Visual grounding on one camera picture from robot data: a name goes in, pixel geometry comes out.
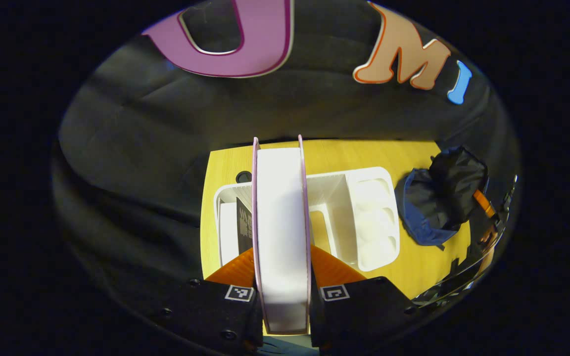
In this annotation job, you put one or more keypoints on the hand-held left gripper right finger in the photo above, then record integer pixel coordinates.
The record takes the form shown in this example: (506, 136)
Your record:
(359, 311)

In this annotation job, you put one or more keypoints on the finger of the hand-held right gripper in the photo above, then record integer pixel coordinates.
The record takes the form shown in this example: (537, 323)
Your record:
(484, 203)

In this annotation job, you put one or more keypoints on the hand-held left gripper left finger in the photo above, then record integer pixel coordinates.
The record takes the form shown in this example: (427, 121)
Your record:
(215, 311)

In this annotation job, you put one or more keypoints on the blue schoolbag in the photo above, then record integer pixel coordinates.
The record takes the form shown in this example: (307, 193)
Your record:
(433, 207)

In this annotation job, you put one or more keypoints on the black cover book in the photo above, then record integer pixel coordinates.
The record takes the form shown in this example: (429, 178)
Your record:
(244, 222)

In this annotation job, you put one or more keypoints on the white plastic bookshelf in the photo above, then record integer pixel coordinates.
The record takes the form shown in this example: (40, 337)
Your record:
(364, 217)

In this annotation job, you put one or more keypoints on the pink cover book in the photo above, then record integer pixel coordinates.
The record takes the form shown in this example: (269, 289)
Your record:
(282, 227)

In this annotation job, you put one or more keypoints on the black backdrop cloth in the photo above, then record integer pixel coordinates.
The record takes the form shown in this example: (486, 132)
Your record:
(141, 138)

